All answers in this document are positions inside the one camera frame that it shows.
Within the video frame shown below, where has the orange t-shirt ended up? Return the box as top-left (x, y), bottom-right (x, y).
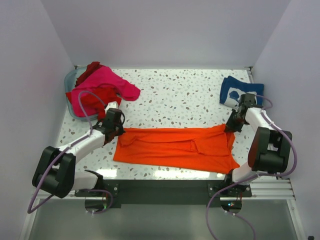
top-left (113, 124), bottom-right (240, 174)

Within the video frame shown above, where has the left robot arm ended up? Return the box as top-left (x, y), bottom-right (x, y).
top-left (32, 108), bottom-right (125, 198)

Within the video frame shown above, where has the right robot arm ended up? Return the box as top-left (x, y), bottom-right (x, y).
top-left (218, 93), bottom-right (297, 197)

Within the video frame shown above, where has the folded blue printed t-shirt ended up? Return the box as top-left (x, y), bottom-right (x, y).
top-left (219, 76), bottom-right (265, 109)

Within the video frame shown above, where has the pink t-shirt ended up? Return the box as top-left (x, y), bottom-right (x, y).
top-left (74, 66), bottom-right (141, 113)

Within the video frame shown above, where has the dark red t-shirt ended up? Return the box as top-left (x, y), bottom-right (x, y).
top-left (75, 61), bottom-right (103, 87)

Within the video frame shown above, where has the light blue plastic basket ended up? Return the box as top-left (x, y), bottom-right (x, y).
top-left (64, 66), bottom-right (88, 122)

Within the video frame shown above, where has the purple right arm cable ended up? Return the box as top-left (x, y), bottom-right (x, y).
top-left (205, 94), bottom-right (299, 240)

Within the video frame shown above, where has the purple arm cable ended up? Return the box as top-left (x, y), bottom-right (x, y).
top-left (205, 94), bottom-right (299, 240)
top-left (26, 90), bottom-right (118, 216)

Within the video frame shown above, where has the aluminium rail frame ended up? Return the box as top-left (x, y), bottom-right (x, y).
top-left (35, 179), bottom-right (296, 200)

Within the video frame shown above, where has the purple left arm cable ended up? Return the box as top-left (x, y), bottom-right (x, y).
top-left (26, 90), bottom-right (118, 216)

